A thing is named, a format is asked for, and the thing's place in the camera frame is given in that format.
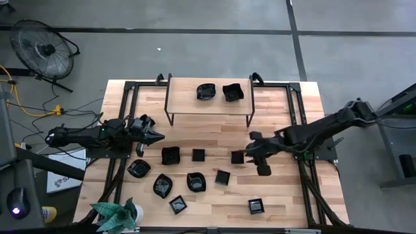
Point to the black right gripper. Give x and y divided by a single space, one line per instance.
268 148

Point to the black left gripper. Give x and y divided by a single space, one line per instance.
139 130

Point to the black deep square bowl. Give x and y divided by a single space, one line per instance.
233 92
170 155

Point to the black wavy oval plate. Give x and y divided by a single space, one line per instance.
139 168

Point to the black leaf-shaped plate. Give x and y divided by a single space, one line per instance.
162 185

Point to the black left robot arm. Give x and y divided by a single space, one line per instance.
81 136

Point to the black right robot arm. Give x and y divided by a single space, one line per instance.
325 125

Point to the wooden shelf with black legs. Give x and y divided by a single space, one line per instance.
185 100

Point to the black square rimmed plate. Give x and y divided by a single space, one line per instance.
256 206
177 204

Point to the black rounded square bowl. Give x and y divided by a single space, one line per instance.
196 181

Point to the green plant in white pot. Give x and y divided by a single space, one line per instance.
113 216

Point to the white printed cardboard box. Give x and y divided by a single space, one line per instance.
65 175

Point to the black metal bar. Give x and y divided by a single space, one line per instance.
48 164

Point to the black floor fan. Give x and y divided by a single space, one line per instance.
42 50

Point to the grey metal stand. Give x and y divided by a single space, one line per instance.
393 143

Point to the black computer mouse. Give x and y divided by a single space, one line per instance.
18 203

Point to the black box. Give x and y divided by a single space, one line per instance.
408 165

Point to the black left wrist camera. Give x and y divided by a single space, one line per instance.
140 150

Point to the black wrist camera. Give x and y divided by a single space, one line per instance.
140 150
264 169

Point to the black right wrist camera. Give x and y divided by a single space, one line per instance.
264 169

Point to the black metal table frame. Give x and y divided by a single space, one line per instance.
130 86

